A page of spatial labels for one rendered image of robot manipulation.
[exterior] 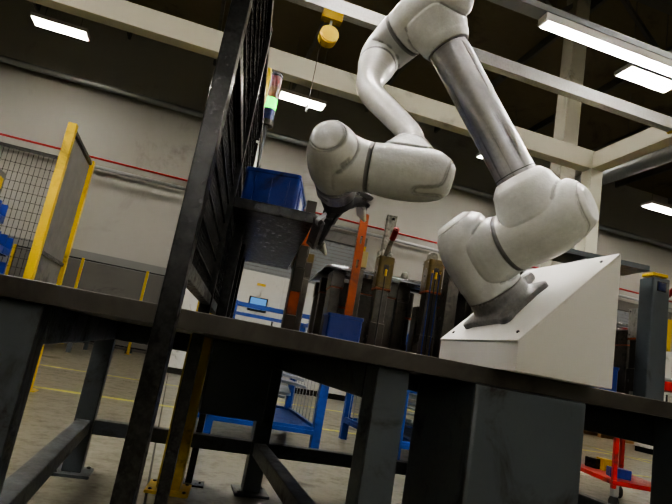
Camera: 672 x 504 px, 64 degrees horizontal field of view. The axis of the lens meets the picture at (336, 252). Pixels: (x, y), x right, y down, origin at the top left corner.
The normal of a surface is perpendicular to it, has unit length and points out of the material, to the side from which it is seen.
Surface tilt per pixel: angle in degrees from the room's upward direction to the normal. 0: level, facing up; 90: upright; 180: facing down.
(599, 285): 90
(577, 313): 90
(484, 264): 125
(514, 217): 112
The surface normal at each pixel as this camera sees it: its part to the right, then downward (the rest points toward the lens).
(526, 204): -0.52, 0.04
